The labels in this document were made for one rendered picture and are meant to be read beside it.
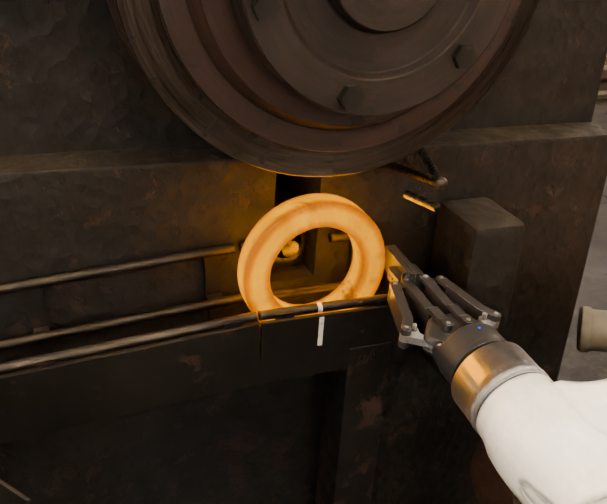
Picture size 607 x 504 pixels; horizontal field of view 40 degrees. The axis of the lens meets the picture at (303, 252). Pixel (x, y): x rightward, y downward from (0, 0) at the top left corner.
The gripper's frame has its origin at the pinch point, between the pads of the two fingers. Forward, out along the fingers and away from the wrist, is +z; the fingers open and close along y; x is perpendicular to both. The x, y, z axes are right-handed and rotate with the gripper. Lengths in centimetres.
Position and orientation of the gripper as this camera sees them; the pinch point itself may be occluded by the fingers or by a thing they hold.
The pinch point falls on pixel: (399, 269)
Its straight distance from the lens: 103.0
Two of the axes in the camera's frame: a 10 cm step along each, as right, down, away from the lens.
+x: 0.9, -8.5, -5.1
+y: 9.3, -1.0, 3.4
